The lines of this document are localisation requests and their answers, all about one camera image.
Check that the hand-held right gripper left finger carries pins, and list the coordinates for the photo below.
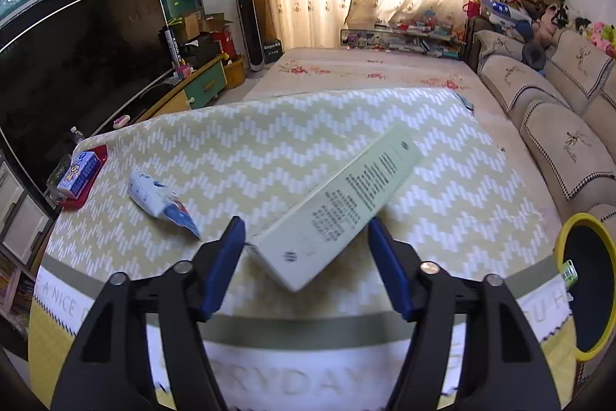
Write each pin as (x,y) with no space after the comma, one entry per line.
(226,266)

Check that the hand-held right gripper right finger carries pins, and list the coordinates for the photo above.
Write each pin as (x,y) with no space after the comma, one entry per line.
(390,266)

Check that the long pale green box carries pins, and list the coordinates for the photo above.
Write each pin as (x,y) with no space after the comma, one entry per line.
(337,204)

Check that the yellow bin with black liner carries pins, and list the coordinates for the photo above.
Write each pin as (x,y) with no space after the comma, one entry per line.
(592,305)

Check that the white and blue packet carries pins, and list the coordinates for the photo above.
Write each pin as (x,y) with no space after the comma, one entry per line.
(159,199)

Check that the zigzag patterned play mat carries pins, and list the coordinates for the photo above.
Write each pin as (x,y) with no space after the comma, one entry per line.
(240,141)

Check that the red and blue box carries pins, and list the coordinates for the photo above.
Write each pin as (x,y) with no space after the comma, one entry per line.
(79,175)

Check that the small pink case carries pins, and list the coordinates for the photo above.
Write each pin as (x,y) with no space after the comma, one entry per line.
(121,121)

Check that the green and white wrapper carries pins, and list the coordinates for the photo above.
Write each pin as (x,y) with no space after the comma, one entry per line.
(570,274)

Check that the small blue card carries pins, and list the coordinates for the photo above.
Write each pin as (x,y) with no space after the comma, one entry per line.
(466,103)

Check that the green and yellow TV cabinet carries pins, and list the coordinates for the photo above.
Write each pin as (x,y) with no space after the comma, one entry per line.
(202,83)

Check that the tan storage box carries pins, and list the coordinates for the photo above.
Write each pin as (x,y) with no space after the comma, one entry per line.
(235,73)

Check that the clear water bottle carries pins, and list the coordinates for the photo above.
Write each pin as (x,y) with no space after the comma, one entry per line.
(78,135)

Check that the white cabinet doors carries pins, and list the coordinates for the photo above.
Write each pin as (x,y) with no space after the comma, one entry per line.
(24,218)

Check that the beige embroidered sofa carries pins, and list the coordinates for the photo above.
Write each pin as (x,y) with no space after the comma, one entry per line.
(553,131)

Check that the row of books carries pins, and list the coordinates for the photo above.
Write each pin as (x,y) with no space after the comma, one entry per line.
(14,300)

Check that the small black box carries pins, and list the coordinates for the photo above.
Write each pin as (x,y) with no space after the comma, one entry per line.
(272,52)

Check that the cluttered glass coffee table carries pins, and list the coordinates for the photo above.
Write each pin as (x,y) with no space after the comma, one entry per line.
(404,33)

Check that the open cardboard boxes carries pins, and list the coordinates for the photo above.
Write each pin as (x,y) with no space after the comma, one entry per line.
(199,28)

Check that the black tower fan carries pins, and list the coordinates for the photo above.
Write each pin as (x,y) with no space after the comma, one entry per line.
(249,26)

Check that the black flat television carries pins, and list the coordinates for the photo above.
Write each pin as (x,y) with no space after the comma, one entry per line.
(72,69)

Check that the grey round cushion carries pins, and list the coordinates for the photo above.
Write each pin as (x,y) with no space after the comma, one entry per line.
(533,54)

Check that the pile of bags and toys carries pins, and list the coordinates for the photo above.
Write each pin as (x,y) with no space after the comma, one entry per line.
(500,16)

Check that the row of plush toys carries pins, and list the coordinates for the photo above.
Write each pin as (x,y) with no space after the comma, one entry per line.
(592,30)

